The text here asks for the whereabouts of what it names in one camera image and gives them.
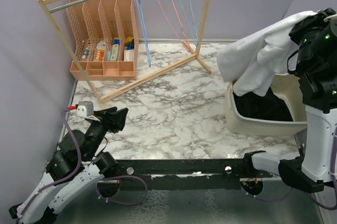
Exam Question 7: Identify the items in organizer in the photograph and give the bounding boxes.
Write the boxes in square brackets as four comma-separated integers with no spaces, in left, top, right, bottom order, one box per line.
[81,38,121,62]

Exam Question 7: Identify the pink hanger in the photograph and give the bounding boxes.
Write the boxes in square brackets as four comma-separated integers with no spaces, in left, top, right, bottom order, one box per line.
[157,0,191,52]

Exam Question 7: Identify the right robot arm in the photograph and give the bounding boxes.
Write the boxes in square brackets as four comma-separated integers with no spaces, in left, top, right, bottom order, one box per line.
[242,8,336,194]

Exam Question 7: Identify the orange plastic organizer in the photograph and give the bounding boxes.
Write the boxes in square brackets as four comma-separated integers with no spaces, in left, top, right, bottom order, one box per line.
[66,0,139,81]

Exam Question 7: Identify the cream laundry basket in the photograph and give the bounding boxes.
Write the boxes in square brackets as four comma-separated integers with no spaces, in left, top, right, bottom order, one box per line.
[224,74,307,136]

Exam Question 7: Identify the blue hanger of white shirt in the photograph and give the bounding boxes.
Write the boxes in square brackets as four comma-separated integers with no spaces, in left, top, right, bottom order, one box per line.
[136,0,151,67]

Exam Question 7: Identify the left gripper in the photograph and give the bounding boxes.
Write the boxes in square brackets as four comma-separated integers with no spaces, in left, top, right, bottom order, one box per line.
[86,106,128,160]

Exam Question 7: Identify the white t shirt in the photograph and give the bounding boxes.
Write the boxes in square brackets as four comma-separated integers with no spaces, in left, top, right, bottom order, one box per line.
[216,11,316,97]

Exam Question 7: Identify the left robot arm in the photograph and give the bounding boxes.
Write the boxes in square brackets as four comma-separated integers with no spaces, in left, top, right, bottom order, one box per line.
[8,101,128,223]

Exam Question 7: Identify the blue hanger of navy shirt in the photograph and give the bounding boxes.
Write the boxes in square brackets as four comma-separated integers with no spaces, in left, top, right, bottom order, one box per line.
[171,0,199,46]

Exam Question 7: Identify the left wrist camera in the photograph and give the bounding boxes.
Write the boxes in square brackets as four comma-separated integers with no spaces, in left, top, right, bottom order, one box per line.
[75,101,94,120]

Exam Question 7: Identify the black t shirt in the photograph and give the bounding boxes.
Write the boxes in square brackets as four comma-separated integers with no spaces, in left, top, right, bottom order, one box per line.
[233,88,293,121]

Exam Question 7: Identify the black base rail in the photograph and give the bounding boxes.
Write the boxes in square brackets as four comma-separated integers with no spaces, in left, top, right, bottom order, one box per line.
[104,158,272,191]

